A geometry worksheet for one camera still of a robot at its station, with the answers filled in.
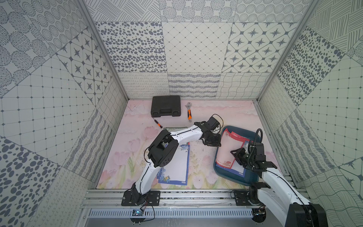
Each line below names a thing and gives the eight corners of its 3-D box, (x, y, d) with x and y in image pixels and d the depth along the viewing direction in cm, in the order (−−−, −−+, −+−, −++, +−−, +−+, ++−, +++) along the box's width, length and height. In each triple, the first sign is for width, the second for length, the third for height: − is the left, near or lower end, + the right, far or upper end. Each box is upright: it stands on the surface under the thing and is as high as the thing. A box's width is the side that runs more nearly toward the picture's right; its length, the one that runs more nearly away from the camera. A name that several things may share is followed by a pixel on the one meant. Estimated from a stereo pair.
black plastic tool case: (150, 117, 111) (148, 113, 106) (154, 100, 123) (152, 95, 119) (180, 117, 111) (180, 113, 106) (181, 100, 123) (181, 95, 119)
